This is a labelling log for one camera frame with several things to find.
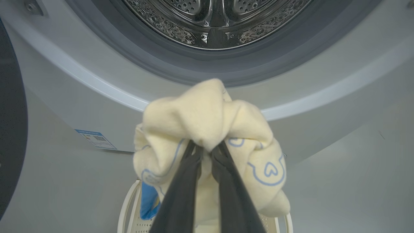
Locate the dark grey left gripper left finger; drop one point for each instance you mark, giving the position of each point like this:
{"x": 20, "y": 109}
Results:
{"x": 181, "y": 197}

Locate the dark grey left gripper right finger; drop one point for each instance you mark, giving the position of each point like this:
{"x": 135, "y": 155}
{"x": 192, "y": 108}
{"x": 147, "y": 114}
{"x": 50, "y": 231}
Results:
{"x": 234, "y": 200}

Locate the blue garment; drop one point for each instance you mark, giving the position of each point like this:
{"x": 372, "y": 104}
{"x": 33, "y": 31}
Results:
{"x": 148, "y": 200}

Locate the cream printed garment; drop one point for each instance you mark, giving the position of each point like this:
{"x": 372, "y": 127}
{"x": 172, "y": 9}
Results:
{"x": 200, "y": 113}

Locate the dark glass washing machine door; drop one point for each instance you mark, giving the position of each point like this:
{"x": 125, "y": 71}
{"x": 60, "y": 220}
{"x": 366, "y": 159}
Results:
{"x": 9, "y": 113}

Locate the cream perforated laundry basket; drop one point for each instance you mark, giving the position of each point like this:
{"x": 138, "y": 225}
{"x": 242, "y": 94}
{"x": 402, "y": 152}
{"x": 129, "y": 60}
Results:
{"x": 144, "y": 228}

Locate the white washing machine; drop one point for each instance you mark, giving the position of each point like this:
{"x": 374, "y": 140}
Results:
{"x": 97, "y": 97}

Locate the grey rubber door gasket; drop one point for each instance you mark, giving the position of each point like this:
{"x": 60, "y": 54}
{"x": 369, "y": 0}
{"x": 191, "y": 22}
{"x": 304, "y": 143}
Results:
{"x": 129, "y": 45}

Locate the steel washing machine drum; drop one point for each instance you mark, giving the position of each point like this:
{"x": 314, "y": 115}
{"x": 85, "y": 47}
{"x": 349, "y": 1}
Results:
{"x": 181, "y": 29}

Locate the blue energy sticker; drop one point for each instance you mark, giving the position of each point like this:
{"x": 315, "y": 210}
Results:
{"x": 96, "y": 139}

